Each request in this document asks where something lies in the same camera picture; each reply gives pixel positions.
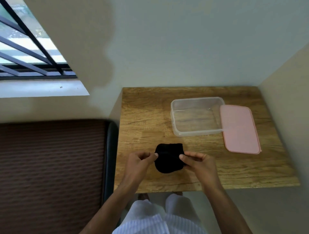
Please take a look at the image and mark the person's right forearm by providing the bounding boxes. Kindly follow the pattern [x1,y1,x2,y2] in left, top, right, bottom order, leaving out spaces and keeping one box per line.
[201,182,253,234]

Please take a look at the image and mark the black sock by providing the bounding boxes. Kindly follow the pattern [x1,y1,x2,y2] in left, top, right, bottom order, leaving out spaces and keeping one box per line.
[154,143,187,174]

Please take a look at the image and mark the pink plastic lid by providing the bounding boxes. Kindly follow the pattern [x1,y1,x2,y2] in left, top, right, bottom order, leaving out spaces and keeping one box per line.
[219,105,262,155]

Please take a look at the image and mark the brown striped mattress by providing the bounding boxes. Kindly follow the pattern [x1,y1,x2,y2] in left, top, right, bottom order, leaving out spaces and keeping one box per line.
[0,119,119,234]

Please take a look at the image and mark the person's right hand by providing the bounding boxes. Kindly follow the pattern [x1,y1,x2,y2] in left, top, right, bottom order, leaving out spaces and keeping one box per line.
[179,151,220,189]

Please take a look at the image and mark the clear plastic container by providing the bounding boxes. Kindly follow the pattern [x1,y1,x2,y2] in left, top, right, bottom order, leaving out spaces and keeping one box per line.
[170,97,226,137]

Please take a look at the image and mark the person's white striped trousers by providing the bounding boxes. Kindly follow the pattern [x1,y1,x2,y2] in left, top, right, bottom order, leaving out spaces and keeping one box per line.
[112,193,208,234]

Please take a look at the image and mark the wooden table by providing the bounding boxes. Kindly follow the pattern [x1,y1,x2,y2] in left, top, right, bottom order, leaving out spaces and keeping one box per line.
[113,86,301,194]

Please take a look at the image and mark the person's left hand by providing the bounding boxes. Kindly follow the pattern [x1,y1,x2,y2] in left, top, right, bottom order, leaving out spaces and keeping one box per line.
[123,152,159,187]

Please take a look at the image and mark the person's left forearm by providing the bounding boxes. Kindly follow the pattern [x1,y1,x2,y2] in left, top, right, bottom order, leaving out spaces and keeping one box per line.
[79,180,139,234]

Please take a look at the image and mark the black window grille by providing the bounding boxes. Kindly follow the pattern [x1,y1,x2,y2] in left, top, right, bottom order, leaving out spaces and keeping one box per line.
[0,0,78,80]

